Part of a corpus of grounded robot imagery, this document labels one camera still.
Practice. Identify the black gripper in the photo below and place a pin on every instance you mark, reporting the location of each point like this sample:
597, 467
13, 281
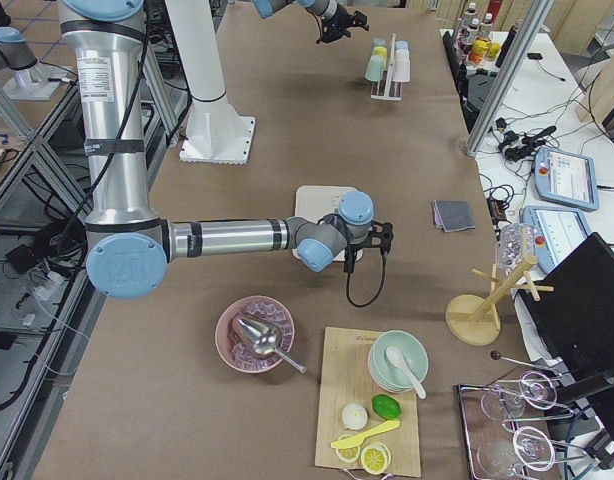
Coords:
353, 249
332, 31

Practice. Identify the green cup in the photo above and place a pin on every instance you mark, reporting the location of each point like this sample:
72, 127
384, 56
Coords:
374, 69

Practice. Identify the grey cup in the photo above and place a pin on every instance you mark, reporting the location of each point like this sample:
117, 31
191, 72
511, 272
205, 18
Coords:
379, 42

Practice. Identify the yellow cup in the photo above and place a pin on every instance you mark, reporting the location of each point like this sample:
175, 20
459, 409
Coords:
380, 51

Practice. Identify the blue cup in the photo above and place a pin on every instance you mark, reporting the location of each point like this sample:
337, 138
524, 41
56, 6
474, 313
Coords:
402, 45

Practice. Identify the cream white cup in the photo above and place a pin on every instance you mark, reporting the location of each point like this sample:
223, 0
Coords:
402, 56

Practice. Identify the cream rabbit tray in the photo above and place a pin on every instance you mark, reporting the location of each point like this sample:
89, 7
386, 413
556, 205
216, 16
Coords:
314, 205

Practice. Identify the pink cup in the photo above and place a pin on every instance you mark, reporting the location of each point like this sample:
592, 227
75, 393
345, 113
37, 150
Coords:
402, 71

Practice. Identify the wine glass rack tray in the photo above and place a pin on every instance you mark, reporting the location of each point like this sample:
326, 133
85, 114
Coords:
527, 425

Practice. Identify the folded grey cloth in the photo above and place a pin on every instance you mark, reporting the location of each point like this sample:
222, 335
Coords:
452, 216

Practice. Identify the white ceramic spoon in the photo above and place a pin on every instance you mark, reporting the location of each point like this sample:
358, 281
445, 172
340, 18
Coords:
396, 358

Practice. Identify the wooden mug tree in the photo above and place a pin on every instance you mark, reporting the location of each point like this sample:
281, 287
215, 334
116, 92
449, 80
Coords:
474, 319

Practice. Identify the stacked green bowls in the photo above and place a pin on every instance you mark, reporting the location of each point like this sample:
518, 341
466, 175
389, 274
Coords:
386, 375

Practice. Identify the metal scoop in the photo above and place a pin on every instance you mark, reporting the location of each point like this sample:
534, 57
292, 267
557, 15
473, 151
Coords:
262, 338

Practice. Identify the green lime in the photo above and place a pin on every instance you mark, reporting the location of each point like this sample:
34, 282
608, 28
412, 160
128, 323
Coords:
386, 407

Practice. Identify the near teach pendant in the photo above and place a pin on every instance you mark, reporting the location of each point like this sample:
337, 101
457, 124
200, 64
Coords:
557, 231

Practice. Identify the teach pendant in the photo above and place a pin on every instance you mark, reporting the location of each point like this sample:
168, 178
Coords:
557, 231
566, 178

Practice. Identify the wooden cutting board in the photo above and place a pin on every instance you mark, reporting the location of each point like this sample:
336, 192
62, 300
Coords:
345, 378

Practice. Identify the pink bowl with ice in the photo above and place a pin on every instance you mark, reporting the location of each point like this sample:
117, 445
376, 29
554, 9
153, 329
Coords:
231, 348

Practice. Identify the far teach pendant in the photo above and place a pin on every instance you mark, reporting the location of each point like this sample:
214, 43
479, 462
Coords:
566, 178

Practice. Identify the black monitor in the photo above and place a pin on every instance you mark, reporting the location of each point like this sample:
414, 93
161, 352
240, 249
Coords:
576, 320

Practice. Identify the yellow plastic knife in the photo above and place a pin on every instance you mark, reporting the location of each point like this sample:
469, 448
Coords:
358, 439

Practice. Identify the lemon slice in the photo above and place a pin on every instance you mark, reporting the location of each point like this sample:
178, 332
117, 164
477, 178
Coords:
375, 458

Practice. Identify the white wire cup rack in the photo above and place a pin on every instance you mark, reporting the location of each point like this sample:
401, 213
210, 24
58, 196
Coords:
387, 89

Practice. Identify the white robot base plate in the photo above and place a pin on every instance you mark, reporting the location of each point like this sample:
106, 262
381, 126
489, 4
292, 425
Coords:
218, 139

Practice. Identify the aluminium frame post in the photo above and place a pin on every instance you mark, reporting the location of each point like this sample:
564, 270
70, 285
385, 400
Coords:
529, 28

